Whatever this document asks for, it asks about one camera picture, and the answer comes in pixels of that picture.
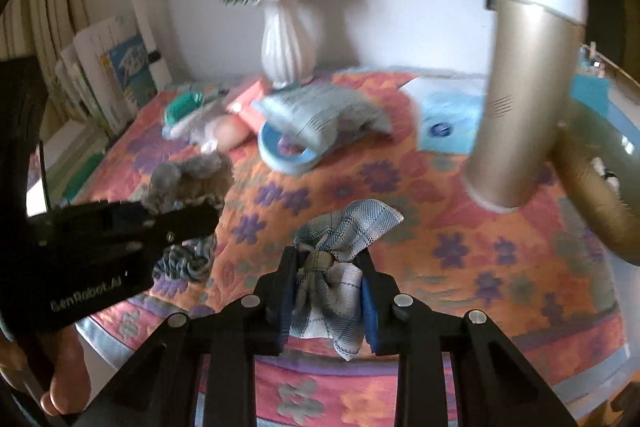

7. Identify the plaid fabric hair bow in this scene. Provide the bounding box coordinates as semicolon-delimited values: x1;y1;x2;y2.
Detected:
287;199;405;362

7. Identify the light blue tissue pack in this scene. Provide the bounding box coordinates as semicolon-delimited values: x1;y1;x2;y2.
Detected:
400;76;490;155

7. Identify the row of books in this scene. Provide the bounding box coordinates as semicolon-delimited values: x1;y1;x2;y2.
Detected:
50;16;157;140

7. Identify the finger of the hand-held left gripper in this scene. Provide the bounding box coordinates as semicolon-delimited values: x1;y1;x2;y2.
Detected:
147;202;222;258

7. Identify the person's left hand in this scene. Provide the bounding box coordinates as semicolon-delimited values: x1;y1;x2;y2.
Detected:
0;326;92;417

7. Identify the teal cloth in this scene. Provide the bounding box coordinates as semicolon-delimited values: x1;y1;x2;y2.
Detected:
164;91;205;128

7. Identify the floral towel mat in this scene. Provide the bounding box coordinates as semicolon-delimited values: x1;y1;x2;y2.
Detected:
30;69;632;427

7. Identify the blue scrunchie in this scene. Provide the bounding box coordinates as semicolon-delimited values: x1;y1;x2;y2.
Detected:
151;234;217;284

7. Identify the white ribbed vase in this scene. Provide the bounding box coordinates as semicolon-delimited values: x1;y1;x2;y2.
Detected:
260;0;321;88

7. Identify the orange item in plastic bag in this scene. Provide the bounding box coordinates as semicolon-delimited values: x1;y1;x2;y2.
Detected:
226;79;273;132

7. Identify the peach soft pouch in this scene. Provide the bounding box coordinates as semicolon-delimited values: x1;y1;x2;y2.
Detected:
209;114;252;152

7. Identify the gold hair dryer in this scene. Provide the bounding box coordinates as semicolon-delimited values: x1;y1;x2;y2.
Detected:
460;0;640;267

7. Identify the blue ring dish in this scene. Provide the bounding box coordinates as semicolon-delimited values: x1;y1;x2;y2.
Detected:
257;121;327;178

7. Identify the face mask packet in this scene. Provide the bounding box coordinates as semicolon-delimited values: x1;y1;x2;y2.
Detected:
251;84;394;154

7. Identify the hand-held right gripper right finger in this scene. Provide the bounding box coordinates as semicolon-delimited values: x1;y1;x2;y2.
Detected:
356;249;581;427

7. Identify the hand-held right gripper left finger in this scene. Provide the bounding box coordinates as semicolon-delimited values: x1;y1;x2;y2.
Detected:
65;247;301;427

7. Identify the grey fuzzy scrunchie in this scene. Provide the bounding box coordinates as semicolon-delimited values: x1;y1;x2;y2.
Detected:
142;151;235;214

